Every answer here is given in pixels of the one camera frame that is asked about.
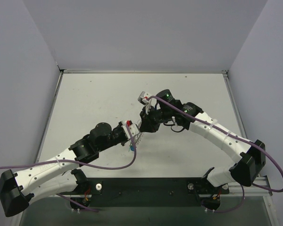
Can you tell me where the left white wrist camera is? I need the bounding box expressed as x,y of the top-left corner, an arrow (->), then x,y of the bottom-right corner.
120,121 -> 140,140

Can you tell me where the metal disc with keyrings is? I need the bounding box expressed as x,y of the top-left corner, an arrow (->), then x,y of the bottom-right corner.
133,120 -> 144,147

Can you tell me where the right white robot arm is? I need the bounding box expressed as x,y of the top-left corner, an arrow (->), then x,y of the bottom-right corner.
138,89 -> 266,187

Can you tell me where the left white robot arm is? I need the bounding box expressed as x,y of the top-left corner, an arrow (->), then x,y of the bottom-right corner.
0,121 -> 140,217

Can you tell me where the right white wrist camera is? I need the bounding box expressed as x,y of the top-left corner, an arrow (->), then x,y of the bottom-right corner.
137,91 -> 152,105

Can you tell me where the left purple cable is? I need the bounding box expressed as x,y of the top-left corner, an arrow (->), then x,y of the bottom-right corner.
0,127 -> 137,212

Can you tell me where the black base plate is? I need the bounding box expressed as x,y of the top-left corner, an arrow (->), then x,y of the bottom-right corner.
67,178 -> 229,208

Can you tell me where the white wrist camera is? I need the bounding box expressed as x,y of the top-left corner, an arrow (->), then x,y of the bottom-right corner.
137,91 -> 152,105
120,121 -> 140,140

